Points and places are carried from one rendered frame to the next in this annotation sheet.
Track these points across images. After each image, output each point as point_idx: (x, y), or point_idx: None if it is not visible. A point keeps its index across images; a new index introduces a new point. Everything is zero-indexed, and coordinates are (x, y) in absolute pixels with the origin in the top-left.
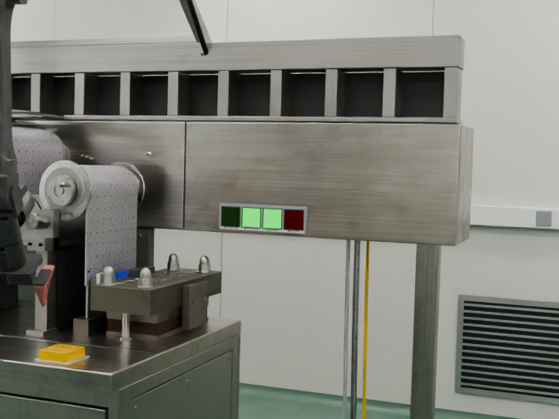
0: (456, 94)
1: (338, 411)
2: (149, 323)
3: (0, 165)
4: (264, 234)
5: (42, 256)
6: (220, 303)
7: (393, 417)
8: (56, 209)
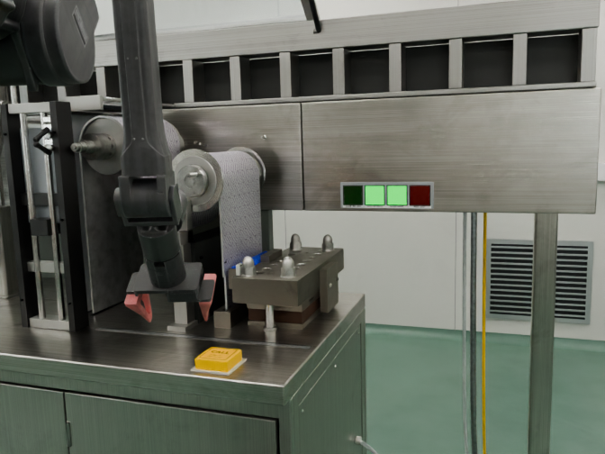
0: (595, 56)
1: (390, 337)
2: (293, 312)
3: (155, 162)
4: None
5: (202, 265)
6: None
7: (435, 340)
8: (188, 201)
